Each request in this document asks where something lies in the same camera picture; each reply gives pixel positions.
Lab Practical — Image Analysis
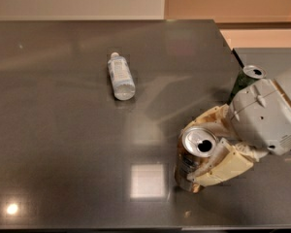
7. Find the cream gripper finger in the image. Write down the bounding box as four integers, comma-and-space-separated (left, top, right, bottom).
181, 104, 238, 140
186, 138, 269, 187

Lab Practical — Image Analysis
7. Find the orange soda can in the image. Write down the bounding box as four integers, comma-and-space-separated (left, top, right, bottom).
175, 126, 218, 193

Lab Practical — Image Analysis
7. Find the green soda can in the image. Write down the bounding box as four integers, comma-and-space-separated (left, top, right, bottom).
228, 65, 266, 104

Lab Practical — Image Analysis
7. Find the clear plastic water bottle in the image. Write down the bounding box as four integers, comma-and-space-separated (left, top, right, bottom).
108, 52, 136, 101

